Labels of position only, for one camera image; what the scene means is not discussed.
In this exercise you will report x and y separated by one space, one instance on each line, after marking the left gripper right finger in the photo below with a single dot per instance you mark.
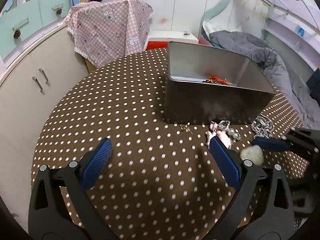
273 217

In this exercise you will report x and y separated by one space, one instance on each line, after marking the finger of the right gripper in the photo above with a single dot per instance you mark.
272 143

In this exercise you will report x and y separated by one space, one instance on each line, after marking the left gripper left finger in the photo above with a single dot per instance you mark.
48 215

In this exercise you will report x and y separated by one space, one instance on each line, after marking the grey metal jewelry box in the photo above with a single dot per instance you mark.
205 84

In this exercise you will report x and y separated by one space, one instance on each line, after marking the grey duvet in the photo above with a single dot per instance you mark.
279 73

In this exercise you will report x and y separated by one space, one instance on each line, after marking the brown polka dot tablecloth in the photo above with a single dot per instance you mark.
159 182

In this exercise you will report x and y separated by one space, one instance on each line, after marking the beige curved cabinet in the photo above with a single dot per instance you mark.
30 90

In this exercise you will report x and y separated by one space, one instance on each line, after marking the small gold earring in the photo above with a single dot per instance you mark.
186 128

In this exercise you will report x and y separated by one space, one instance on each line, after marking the cardboard box under cloth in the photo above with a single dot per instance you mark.
92 65

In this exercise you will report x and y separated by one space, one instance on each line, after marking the red white storage box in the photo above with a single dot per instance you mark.
161 39

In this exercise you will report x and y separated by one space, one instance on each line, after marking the pink checkered bear cloth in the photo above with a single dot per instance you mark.
104 32

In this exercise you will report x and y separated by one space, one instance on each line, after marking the mint drawer unit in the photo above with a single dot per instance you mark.
20 23

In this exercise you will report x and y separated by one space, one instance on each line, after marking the mint bunk bed frame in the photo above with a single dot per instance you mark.
294 23

